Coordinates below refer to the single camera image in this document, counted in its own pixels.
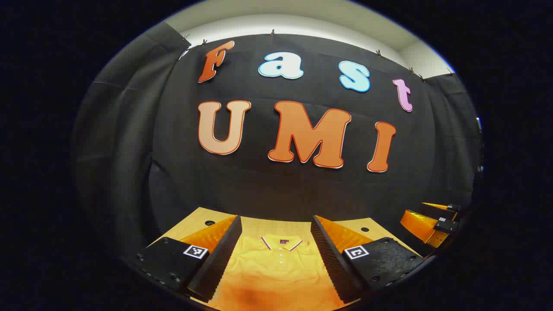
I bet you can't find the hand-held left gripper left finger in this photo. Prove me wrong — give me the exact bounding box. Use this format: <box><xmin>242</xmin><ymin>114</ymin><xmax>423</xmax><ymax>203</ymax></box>
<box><xmin>136</xmin><ymin>215</ymin><xmax>242</xmax><ymax>303</ymax></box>

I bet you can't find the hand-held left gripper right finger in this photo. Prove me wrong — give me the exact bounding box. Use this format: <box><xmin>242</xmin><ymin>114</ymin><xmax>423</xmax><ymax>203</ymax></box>
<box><xmin>310</xmin><ymin>215</ymin><xmax>426</xmax><ymax>304</ymax></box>

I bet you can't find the orange collared T-shirt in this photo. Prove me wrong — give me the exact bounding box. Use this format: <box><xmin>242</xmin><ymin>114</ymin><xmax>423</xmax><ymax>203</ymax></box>
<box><xmin>208</xmin><ymin>233</ymin><xmax>360</xmax><ymax>311</ymax></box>

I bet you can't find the row of small cloth clips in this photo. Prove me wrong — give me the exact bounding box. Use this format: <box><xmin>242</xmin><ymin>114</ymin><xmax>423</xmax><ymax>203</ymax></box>
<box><xmin>181</xmin><ymin>29</ymin><xmax>454</xmax><ymax>83</ymax></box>

